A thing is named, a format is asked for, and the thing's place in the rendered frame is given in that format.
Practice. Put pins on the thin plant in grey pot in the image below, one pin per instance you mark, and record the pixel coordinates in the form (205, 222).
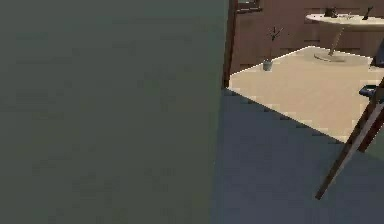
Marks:
(267, 64)

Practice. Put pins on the round cream pedestal table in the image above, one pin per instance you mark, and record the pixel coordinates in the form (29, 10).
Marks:
(346, 22)

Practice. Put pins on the brown framed wall picture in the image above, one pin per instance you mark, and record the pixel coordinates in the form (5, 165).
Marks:
(248, 6)

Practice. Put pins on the dark object on table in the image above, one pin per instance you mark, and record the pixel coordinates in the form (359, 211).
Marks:
(330, 12)

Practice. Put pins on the small black tilted object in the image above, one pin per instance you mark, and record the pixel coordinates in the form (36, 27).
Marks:
(367, 13)

